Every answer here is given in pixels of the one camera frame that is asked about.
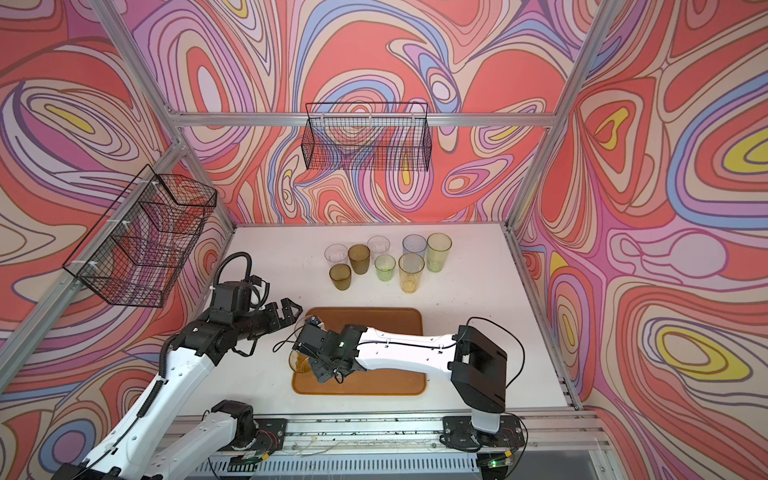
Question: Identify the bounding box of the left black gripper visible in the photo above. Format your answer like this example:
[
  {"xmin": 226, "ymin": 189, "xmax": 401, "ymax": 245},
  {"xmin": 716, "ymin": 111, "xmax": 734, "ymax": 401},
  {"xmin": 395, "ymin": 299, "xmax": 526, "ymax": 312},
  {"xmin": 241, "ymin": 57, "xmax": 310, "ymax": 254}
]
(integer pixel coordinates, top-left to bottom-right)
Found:
[{"xmin": 232, "ymin": 296, "xmax": 303, "ymax": 342}]

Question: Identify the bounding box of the yellow short plastic glass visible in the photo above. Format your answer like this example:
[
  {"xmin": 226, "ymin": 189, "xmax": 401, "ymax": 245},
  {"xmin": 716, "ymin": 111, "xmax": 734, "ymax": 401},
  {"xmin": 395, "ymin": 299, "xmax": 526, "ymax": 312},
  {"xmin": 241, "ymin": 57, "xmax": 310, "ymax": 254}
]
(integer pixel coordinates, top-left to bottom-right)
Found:
[{"xmin": 289, "ymin": 350, "xmax": 312, "ymax": 374}]

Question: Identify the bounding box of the brown plastic tray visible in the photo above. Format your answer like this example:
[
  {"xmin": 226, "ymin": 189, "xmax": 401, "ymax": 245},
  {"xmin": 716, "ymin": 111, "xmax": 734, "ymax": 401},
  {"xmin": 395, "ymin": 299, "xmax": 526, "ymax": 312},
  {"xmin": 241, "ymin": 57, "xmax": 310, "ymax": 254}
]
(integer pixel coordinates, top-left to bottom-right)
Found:
[{"xmin": 292, "ymin": 307, "xmax": 428, "ymax": 397}]

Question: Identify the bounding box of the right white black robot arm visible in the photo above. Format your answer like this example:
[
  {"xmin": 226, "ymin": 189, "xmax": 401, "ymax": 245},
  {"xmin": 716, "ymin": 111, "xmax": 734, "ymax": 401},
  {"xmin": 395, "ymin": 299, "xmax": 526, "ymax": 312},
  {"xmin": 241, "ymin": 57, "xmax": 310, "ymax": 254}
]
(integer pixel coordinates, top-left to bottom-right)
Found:
[{"xmin": 292, "ymin": 319, "xmax": 511, "ymax": 436}]

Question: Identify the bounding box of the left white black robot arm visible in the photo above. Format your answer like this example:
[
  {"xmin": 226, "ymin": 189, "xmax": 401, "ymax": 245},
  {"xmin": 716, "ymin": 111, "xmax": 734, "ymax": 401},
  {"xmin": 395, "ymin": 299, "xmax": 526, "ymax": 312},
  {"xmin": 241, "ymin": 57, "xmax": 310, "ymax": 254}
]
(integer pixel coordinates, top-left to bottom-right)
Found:
[{"xmin": 54, "ymin": 280, "xmax": 303, "ymax": 479}]

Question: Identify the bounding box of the brown short glass front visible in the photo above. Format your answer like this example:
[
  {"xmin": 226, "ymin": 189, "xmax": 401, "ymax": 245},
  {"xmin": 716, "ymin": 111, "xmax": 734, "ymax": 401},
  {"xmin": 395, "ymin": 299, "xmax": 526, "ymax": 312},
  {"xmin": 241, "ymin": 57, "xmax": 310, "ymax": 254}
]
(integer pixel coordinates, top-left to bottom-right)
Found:
[{"xmin": 329, "ymin": 263, "xmax": 352, "ymax": 291}]

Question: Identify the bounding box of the brown tall glass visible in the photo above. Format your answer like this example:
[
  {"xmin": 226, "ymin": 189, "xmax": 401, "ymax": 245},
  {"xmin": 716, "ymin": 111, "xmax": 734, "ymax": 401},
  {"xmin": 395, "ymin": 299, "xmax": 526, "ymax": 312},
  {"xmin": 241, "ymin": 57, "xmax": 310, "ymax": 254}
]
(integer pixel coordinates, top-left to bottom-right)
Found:
[{"xmin": 348, "ymin": 244, "xmax": 371, "ymax": 275}]

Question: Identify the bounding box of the green short glass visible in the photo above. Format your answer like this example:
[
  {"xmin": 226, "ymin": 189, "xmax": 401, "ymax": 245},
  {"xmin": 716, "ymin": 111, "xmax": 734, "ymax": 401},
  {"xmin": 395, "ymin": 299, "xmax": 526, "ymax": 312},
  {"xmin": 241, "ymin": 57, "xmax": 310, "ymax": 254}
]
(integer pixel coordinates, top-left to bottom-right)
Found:
[{"xmin": 374, "ymin": 254, "xmax": 397, "ymax": 282}]

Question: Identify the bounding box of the clear glass back centre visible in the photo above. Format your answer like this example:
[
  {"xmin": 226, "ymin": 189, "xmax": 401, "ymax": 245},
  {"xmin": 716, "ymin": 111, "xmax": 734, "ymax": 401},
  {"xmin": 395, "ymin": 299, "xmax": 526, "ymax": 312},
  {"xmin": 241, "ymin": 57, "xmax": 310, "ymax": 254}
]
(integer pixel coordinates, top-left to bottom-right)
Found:
[{"xmin": 366, "ymin": 235, "xmax": 391, "ymax": 259}]

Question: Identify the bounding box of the yellow tall glass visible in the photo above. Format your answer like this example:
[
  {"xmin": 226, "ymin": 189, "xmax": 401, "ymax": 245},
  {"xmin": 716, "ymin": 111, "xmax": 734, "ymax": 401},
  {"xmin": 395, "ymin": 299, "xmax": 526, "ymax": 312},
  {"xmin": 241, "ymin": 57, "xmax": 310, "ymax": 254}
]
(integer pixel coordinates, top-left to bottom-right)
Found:
[{"xmin": 398, "ymin": 253, "xmax": 425, "ymax": 294}]

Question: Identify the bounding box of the bluish clear tall glass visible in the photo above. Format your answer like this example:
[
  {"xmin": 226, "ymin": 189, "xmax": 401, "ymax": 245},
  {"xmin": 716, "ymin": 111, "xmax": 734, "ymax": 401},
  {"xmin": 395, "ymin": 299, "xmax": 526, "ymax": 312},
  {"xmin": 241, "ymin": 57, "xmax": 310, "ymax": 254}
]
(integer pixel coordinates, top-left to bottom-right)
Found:
[{"xmin": 402, "ymin": 234, "xmax": 428, "ymax": 258}]

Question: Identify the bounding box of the green tall glass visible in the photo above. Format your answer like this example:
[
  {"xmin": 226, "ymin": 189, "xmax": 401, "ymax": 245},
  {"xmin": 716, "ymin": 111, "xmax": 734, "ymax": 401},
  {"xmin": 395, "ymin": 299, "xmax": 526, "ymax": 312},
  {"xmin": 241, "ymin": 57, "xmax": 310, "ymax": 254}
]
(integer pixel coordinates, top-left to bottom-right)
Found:
[{"xmin": 427, "ymin": 233, "xmax": 453, "ymax": 273}]

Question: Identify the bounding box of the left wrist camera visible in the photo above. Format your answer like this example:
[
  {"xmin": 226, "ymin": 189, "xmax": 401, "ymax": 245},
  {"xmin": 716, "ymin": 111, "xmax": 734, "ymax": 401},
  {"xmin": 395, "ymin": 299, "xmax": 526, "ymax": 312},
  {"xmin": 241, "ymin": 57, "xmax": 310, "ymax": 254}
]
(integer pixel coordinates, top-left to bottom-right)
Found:
[{"xmin": 211, "ymin": 281, "xmax": 252, "ymax": 311}]

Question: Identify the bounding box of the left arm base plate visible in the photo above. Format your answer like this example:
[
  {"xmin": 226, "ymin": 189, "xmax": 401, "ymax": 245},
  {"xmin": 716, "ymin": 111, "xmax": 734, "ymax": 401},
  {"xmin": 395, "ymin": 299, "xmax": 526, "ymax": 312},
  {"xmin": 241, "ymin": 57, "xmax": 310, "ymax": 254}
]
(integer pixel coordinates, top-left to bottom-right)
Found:
[{"xmin": 245, "ymin": 418, "xmax": 288, "ymax": 454}]

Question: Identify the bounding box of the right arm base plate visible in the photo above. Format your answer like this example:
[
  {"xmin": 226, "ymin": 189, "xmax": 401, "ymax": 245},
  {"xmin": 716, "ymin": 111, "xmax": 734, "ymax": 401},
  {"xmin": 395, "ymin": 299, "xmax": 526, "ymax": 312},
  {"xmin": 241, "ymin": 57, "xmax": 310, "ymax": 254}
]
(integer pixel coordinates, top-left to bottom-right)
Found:
[{"xmin": 439, "ymin": 414, "xmax": 527, "ymax": 453}]

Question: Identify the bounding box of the left black wire basket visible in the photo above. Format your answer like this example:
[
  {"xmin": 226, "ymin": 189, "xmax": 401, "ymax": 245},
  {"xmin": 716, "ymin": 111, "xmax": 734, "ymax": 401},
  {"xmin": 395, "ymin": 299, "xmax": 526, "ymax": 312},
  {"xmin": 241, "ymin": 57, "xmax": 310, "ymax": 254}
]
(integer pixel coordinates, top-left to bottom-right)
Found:
[{"xmin": 62, "ymin": 165, "xmax": 218, "ymax": 308}]

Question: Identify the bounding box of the black wire basket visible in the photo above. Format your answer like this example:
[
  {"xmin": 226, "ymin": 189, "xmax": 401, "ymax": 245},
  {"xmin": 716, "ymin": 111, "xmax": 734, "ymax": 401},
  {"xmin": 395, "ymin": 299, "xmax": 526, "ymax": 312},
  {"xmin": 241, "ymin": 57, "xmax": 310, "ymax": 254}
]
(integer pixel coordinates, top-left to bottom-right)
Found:
[
  {"xmin": 62, "ymin": 165, "xmax": 218, "ymax": 308},
  {"xmin": 301, "ymin": 101, "xmax": 432, "ymax": 172}
]

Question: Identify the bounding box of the back black wire basket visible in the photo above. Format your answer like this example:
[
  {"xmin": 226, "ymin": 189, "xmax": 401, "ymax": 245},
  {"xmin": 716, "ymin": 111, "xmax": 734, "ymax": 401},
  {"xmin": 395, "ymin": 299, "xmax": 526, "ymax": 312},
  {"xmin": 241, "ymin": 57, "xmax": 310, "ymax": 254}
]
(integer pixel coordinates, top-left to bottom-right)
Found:
[{"xmin": 301, "ymin": 101, "xmax": 432, "ymax": 172}]

